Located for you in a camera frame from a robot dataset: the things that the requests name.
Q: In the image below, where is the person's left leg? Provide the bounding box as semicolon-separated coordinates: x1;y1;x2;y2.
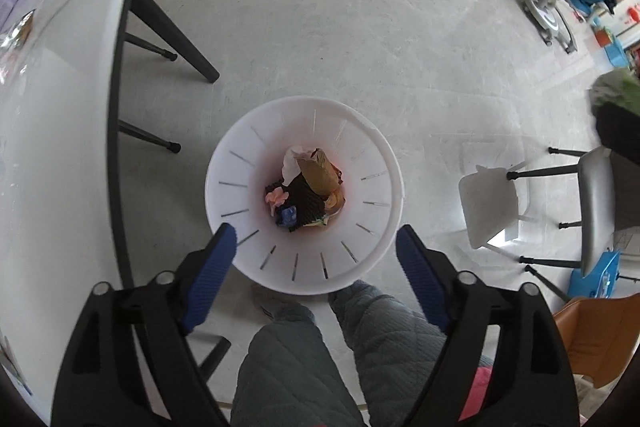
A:
230;304;366;427

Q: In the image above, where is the grey chair with black legs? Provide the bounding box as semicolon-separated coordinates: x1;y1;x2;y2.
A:
507;147;618;293

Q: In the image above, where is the pink paper ball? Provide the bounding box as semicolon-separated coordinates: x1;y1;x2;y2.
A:
264;187;290;212

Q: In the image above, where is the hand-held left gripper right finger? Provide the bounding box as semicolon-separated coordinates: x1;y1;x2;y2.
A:
395;224;583;427

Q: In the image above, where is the clear printed plastic wrapper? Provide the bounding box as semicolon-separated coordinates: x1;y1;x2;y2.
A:
0;9;37;48

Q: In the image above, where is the blue plastic box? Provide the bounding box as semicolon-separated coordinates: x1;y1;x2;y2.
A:
567;249;621;300

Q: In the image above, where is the white tissue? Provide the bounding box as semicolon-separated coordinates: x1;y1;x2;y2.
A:
281;146;316;185

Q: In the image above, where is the grey exercise machine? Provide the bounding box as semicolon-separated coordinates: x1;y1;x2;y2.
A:
515;0;581;54

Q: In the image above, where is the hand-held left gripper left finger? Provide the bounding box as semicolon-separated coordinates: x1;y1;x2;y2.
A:
50;222;238;427

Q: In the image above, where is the person's grey shoe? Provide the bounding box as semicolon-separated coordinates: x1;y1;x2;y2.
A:
250;284;301;320

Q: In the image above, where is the orange chair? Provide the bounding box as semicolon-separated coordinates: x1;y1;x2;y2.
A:
552;294;640;390

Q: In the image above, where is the person's leg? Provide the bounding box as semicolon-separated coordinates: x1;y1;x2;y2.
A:
230;304;366;427
327;279;451;427

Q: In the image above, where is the black and green cloth heap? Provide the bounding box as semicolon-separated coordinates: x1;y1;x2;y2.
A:
590;72;640;152

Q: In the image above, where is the small white chair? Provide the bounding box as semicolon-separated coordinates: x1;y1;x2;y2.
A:
459;164;536;250

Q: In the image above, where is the person's right leg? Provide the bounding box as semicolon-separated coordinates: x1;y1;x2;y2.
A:
327;279;451;427

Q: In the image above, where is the white plastic waste bin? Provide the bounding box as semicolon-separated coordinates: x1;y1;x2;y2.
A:
205;95;405;296

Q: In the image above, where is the black table leg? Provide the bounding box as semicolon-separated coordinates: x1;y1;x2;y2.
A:
130;0;221;84
199;336;232;384

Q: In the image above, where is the black foam net sleeve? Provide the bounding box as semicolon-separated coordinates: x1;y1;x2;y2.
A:
265;177;326;230

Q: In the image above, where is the brown paper bag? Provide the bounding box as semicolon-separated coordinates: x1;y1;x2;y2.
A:
295;148;341;195

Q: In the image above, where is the blue toy box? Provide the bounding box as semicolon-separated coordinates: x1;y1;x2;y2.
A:
602;42;628;70

